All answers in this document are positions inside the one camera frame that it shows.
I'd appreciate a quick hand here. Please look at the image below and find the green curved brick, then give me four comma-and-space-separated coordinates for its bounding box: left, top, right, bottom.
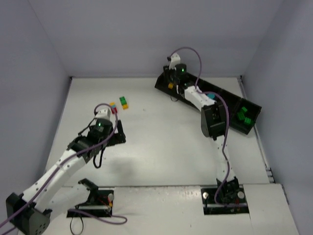
236, 112, 245, 121

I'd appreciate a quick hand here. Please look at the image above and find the green yellow brick stack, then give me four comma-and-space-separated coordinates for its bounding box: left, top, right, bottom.
119, 96, 129, 110

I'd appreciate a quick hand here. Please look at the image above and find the yellow blue red brick stack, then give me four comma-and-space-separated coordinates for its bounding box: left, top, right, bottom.
109, 102, 118, 114

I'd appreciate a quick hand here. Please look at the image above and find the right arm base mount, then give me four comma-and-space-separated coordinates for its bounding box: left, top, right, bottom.
201, 187, 249, 215

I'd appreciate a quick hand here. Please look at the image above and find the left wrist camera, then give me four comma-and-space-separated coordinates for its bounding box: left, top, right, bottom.
95, 108, 111, 120

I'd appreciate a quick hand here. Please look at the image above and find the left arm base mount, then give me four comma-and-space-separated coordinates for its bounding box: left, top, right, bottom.
73, 179, 114, 217

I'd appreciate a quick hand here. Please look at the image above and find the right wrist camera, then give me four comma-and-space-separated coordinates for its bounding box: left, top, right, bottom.
167, 52, 181, 70

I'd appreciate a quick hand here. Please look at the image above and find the teal oval flower brick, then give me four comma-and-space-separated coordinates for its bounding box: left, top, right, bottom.
207, 93, 216, 99

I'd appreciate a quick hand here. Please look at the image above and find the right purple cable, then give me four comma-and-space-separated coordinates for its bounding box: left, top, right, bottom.
170, 47, 232, 205

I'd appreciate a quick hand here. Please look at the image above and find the green square brick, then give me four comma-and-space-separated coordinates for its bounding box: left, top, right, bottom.
244, 117, 251, 125

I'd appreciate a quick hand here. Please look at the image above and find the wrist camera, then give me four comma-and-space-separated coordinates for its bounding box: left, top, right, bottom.
167, 52, 181, 70
95, 108, 111, 120

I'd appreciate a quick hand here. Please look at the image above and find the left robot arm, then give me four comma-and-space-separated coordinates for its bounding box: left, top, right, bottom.
1, 118, 126, 235

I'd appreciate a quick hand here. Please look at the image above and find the black compartment tray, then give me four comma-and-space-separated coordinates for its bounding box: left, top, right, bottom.
155, 64, 262, 139

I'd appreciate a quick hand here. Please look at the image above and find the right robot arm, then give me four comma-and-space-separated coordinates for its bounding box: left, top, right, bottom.
163, 64, 239, 208

